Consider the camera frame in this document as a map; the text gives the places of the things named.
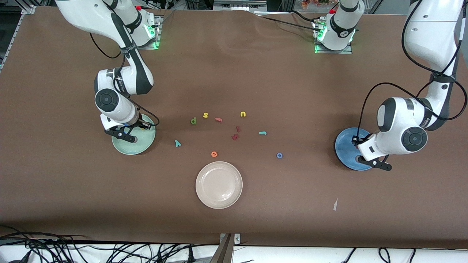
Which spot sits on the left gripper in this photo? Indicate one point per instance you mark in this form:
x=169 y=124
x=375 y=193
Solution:
x=355 y=140

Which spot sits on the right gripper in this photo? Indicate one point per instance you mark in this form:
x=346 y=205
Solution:
x=140 y=124

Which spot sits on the teal letter y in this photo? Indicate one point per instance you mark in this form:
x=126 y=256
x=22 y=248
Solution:
x=177 y=143

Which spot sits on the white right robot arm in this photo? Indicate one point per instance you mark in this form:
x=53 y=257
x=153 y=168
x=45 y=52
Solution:
x=120 y=109

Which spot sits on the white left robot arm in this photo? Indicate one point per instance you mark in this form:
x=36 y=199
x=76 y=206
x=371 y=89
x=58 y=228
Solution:
x=435 y=40

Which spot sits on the blue plate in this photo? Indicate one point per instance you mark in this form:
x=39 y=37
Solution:
x=345 y=149

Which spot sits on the green plate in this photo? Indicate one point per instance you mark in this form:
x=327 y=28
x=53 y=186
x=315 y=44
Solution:
x=142 y=144

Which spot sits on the grey tape scrap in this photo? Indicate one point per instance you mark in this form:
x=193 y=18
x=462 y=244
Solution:
x=335 y=204

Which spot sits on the dark red letter k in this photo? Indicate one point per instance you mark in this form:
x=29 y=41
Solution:
x=235 y=137

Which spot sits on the beige plate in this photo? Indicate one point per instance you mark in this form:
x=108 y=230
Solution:
x=219 y=185

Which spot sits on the brown table cover sheet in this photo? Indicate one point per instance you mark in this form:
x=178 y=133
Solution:
x=234 y=73

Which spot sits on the artificial flowers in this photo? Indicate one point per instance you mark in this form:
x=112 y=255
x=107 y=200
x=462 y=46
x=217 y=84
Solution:
x=314 y=3

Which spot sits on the grey metal beam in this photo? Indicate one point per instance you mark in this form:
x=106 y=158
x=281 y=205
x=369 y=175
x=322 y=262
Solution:
x=223 y=252

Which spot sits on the grey metal box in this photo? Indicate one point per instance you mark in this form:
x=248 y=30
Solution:
x=237 y=5

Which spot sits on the metal table edge bracket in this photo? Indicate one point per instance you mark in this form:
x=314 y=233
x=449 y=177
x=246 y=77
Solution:
x=236 y=239

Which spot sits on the aluminium frame rail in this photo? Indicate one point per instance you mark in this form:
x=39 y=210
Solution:
x=27 y=9

